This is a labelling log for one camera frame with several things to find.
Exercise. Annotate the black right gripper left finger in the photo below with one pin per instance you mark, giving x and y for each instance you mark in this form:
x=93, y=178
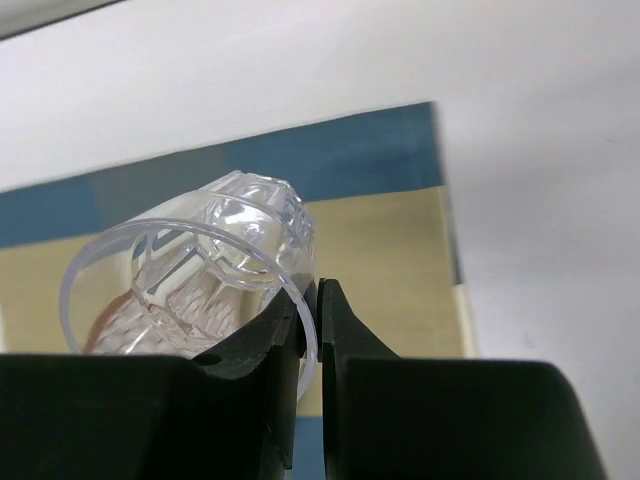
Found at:
x=229, y=413

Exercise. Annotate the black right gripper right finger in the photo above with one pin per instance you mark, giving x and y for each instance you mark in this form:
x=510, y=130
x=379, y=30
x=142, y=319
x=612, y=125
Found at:
x=390, y=417

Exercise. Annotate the clear drinking glass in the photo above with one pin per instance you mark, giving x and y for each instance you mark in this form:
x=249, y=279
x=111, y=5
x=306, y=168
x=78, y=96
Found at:
x=201, y=266

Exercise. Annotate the blue beige checked placemat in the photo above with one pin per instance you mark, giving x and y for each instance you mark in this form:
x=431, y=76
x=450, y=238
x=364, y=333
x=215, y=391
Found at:
x=372, y=182

